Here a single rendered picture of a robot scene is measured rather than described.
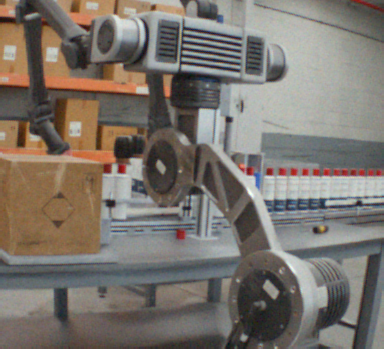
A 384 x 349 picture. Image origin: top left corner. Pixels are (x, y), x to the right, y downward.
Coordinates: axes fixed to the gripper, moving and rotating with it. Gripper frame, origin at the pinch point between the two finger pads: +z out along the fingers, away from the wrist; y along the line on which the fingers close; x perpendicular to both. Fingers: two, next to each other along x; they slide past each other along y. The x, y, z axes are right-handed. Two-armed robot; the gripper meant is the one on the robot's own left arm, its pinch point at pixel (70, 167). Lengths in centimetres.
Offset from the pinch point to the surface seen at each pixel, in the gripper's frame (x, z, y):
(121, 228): -0.9, 28.6, -5.9
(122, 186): -11.5, 17.9, -3.1
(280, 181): -73, 67, -3
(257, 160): -73, 57, 6
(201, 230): -22, 46, -17
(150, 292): -27, 135, 109
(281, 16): -505, 193, 441
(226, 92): -60, 11, -18
